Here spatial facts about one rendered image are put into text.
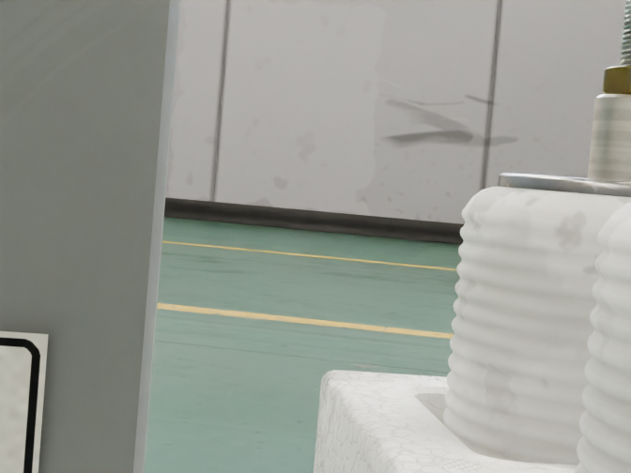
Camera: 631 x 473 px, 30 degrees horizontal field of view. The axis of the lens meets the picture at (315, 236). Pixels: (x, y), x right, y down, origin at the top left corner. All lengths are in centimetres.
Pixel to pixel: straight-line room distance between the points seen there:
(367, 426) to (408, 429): 1
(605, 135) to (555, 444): 9
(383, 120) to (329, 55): 38
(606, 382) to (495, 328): 10
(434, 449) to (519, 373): 3
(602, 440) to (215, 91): 513
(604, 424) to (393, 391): 16
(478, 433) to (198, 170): 503
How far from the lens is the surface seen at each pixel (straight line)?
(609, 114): 36
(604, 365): 25
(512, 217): 33
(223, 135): 533
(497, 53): 521
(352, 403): 37
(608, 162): 36
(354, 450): 35
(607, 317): 24
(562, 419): 33
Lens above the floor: 25
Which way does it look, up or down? 3 degrees down
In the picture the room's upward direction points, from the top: 5 degrees clockwise
